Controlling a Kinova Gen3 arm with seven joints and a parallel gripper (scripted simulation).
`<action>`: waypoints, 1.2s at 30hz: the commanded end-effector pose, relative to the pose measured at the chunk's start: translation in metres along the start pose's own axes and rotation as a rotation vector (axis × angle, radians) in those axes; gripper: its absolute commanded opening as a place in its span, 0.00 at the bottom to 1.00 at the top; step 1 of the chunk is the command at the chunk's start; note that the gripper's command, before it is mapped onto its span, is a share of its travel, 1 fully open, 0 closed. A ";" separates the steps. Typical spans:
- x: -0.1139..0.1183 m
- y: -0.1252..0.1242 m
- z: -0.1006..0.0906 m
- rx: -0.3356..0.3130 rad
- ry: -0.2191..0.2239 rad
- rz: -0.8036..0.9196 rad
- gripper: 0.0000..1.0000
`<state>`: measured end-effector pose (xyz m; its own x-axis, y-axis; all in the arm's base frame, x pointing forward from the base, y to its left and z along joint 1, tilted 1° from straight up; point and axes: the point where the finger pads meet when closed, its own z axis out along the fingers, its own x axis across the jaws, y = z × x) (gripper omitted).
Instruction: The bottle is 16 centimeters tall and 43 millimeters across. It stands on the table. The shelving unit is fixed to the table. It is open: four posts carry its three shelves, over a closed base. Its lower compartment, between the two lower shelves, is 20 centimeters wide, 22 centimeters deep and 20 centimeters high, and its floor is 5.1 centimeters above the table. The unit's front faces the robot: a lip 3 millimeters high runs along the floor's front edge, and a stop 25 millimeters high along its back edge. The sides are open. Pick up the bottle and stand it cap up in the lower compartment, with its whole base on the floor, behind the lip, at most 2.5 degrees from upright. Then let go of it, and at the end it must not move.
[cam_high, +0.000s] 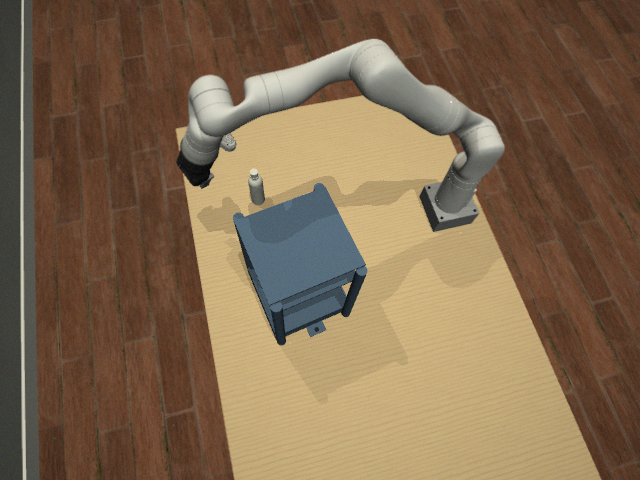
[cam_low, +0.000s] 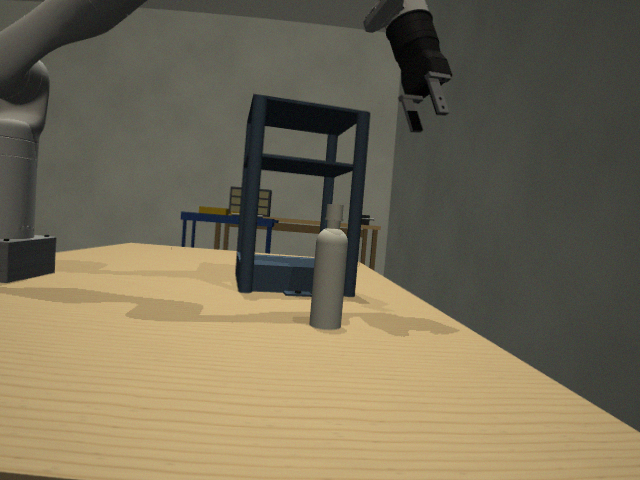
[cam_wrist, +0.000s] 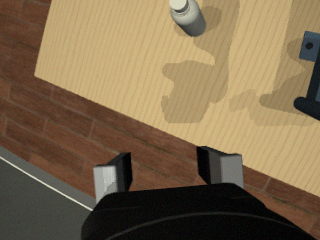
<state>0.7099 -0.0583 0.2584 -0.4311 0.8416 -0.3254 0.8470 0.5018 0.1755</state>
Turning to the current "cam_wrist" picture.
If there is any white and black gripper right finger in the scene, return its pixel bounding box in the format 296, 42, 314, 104
196, 146, 244, 189

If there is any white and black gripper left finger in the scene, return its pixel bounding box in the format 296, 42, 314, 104
93, 152, 133, 205

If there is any grey cylinder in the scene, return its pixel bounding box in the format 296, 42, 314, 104
169, 0, 206, 37

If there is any blue shelving unit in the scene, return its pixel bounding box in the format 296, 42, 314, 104
293, 31, 320, 121

